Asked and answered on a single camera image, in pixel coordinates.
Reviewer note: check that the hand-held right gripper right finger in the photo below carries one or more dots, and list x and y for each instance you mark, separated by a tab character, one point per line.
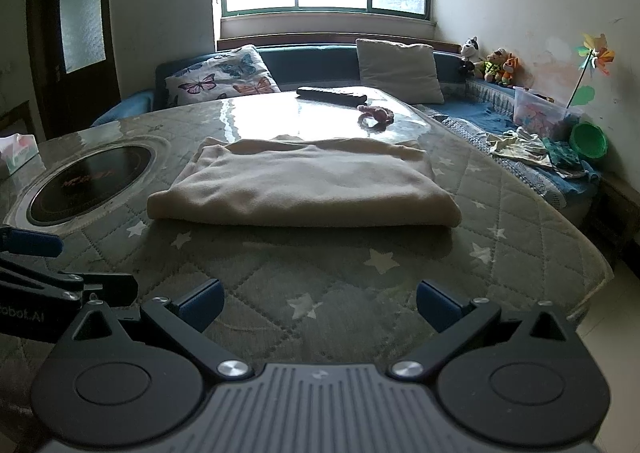
436	304

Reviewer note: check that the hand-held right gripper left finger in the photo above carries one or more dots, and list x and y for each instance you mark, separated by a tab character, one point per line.
205	304

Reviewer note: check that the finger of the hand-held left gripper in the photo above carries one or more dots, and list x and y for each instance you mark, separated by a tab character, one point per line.
35	243
110	289

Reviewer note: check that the beige shirt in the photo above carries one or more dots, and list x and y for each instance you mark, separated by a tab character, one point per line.
300	183

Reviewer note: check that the round black induction cooktop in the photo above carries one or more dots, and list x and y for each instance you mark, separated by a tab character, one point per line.
90	183

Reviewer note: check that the grey quilted star table cover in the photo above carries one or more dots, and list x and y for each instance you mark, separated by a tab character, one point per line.
350	273

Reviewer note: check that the tissue box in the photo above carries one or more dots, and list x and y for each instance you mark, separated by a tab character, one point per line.
17	153

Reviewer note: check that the pale crumpled cloth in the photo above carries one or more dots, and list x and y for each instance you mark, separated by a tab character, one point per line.
517	145

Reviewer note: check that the blue patterned sofa blanket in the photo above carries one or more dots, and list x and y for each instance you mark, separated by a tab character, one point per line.
480	120

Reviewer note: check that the small pink toy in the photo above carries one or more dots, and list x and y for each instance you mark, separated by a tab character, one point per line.
377	115

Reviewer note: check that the green crumpled cloth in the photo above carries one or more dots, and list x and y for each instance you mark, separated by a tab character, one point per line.
567	155

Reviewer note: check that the dark wooden glass door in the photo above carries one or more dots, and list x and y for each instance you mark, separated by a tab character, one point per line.
45	33

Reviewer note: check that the clear plastic storage box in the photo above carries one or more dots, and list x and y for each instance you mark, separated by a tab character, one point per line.
540	113

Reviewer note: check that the green plastic bowl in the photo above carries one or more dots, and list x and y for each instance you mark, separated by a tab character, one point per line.
589	140

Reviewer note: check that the butterfly print pillow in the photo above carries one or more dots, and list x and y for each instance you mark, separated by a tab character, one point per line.
220	78

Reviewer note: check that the black remote control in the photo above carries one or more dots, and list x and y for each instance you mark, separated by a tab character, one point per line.
330	94

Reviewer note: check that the plain grey pillow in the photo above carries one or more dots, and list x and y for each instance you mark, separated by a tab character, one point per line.
400	70

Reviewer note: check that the orange plush toy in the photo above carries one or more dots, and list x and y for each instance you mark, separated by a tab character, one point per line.
510	70

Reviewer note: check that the brown plush toy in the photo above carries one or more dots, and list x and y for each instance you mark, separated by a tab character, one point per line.
495	65

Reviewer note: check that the black and white plush toy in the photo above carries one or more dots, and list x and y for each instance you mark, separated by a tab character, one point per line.
470	55

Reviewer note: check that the blue sofa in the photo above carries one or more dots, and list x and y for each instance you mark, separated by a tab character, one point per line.
310	62

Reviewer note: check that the colourful pinwheel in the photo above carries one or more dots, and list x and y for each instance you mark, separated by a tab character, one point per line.
596	53

